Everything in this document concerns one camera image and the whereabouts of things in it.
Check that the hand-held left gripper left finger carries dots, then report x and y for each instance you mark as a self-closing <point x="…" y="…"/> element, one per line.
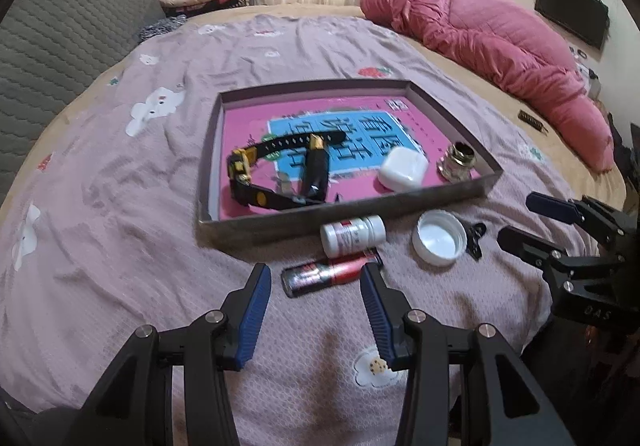
<point x="255" y="311"/>

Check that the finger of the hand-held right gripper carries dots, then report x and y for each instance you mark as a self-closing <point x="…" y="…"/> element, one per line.
<point x="550" y="206"/>
<point x="530" y="243"/>

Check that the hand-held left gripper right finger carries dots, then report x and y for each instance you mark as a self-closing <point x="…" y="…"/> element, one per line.
<point x="377" y="316"/>

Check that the black binder clip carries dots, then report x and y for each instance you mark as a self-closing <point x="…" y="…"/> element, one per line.
<point x="475" y="238"/>

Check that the red and black tube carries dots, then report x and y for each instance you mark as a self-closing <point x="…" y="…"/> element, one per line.
<point x="325" y="273"/>

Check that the shallow grey cardboard box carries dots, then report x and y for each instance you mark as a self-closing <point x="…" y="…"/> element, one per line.
<point x="260" y="231"/>

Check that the white pill bottle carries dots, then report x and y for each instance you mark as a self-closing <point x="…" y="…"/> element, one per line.
<point x="350" y="236"/>

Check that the white ribbed bottle cap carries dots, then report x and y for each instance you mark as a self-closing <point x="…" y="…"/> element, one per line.
<point x="437" y="238"/>

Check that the brass threaded metal fitting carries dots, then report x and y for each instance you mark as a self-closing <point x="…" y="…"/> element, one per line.
<point x="456" y="161"/>

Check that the white earbuds case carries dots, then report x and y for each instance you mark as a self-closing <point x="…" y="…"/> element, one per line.
<point x="400" y="168"/>

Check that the black gold lipstick tube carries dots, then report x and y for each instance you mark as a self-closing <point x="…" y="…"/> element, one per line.
<point x="315" y="173"/>

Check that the purple printed blanket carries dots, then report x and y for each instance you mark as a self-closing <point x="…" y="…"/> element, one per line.
<point x="150" y="226"/>

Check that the pink quilted duvet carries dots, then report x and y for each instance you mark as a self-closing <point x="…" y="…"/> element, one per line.
<point x="500" y="46"/>

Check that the dark patterned cloth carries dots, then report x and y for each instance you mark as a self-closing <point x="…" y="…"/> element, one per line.
<point x="160" y="26"/>

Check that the grey quilted headboard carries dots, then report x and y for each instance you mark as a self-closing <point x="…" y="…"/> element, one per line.
<point x="60" y="36"/>

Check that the black wall television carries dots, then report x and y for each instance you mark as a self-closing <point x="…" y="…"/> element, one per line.
<point x="570" y="8"/>

